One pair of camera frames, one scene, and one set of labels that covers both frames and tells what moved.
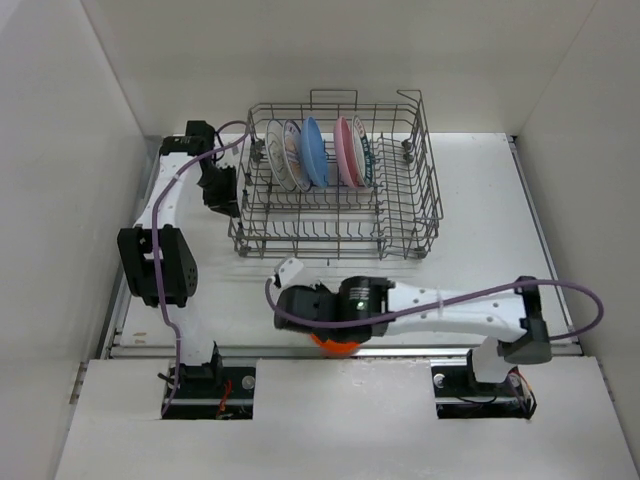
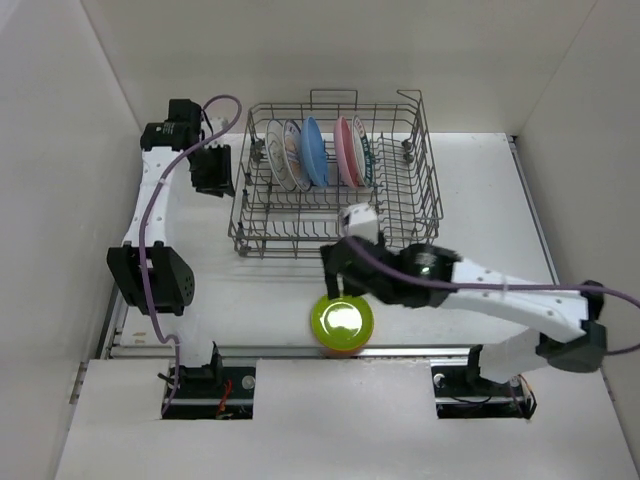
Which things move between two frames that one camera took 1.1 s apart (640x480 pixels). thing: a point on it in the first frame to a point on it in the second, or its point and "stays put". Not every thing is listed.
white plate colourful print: x=292 y=134 stays put
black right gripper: x=317 y=288 to x=331 y=278
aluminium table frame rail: x=111 y=349 stays put
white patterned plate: x=277 y=153 stays put
